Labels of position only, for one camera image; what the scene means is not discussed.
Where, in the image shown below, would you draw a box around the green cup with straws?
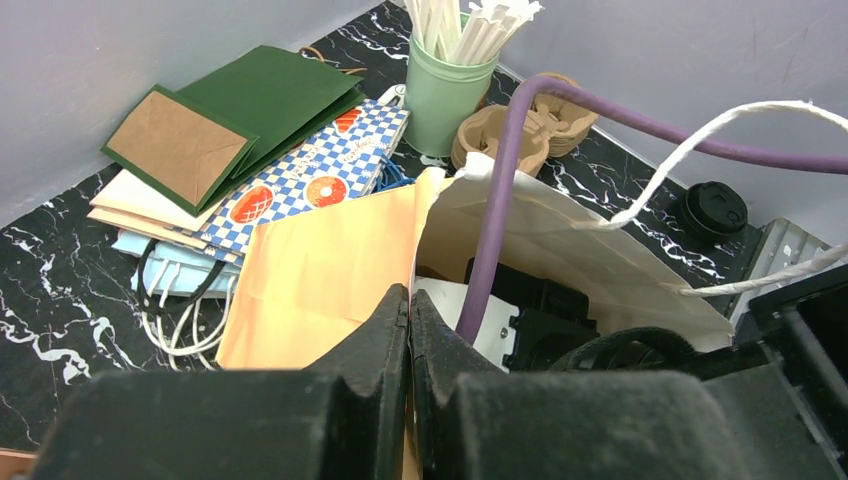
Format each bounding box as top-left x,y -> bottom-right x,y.
404,0 -> 543,157

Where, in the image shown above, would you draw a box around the black cup lid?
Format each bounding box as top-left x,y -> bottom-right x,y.
674,181 -> 748,244

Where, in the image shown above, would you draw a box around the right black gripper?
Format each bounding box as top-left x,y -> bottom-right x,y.
491,263 -> 697,372

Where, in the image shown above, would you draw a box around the kraft paper takeout bag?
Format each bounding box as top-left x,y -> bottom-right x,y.
215,99 -> 848,480

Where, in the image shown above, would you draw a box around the cream and blue bags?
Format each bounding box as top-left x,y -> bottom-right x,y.
88,169 -> 240,370

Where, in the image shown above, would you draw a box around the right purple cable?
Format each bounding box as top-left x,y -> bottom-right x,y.
455,75 -> 848,346

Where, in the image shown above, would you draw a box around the blue checkered paper bag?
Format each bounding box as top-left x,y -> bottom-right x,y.
192,99 -> 408,257

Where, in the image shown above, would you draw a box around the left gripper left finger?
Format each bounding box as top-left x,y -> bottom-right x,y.
31,284 -> 409,479

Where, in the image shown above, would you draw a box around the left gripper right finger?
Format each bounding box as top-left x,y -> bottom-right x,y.
410,291 -> 752,479

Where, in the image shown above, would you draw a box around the stack of pulp cup carriers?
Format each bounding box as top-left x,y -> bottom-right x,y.
450,93 -> 598,177

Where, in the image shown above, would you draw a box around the orange plastic desk organizer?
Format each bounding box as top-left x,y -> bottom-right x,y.
0,448 -> 36,480

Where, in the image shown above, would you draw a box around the green paper bag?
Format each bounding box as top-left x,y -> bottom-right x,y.
101,45 -> 364,215

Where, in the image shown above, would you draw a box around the blue cord bag handle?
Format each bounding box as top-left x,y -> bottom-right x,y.
372,158 -> 415,193

